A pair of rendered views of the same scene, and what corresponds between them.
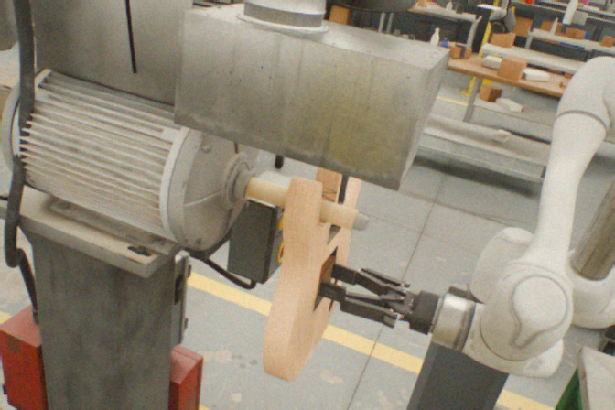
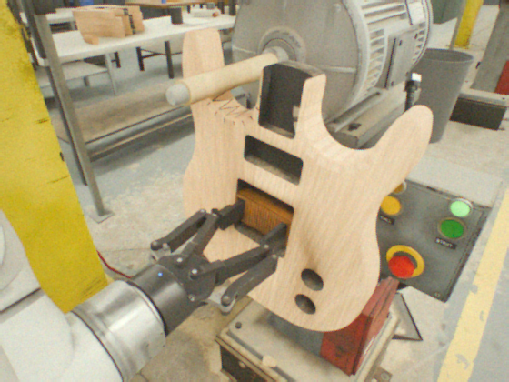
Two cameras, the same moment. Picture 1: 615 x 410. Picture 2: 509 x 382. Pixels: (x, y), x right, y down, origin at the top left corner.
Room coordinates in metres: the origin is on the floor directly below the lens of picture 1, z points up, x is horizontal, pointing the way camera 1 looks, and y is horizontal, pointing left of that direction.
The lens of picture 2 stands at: (0.97, -0.43, 1.39)
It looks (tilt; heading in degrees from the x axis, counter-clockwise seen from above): 34 degrees down; 112
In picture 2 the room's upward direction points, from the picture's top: straight up
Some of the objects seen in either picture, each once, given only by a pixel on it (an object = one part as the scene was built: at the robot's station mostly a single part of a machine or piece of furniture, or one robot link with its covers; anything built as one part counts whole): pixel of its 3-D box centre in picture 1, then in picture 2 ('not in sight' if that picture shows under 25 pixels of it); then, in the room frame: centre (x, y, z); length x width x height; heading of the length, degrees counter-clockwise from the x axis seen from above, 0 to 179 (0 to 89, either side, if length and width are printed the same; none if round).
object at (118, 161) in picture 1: (138, 149); (341, 43); (0.85, 0.31, 1.25); 0.41 x 0.27 x 0.26; 74
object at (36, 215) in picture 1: (106, 209); (344, 101); (0.86, 0.38, 1.11); 0.36 x 0.24 x 0.04; 74
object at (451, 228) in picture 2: not in sight; (452, 226); (1.08, 0.03, 1.07); 0.03 x 0.01 x 0.03; 164
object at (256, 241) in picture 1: (232, 232); (415, 212); (1.05, 0.16, 0.99); 0.24 x 0.21 x 0.26; 74
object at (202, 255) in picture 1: (220, 231); not in sight; (0.99, 0.18, 1.02); 0.19 x 0.04 x 0.04; 164
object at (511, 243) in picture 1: (510, 265); not in sight; (1.35, -0.61, 0.87); 0.18 x 0.16 x 0.22; 66
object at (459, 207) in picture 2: not in sight; (459, 208); (1.08, 0.02, 1.11); 0.03 x 0.01 x 0.03; 164
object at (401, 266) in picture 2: not in sight; (403, 264); (1.04, 0.03, 0.97); 0.04 x 0.04 x 0.04; 74
